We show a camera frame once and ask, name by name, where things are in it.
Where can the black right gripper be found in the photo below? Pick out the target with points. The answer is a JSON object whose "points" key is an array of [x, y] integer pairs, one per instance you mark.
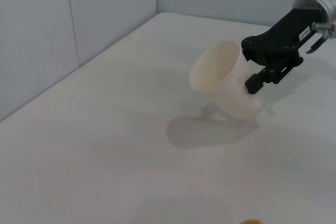
{"points": [[278, 43]]}

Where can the translucent white plastic cup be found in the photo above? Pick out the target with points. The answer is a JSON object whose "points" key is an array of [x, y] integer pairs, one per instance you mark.
{"points": [[218, 72]]}

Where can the orange-brown liquid stain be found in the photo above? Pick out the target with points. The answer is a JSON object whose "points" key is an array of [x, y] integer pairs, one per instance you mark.
{"points": [[251, 222]]}

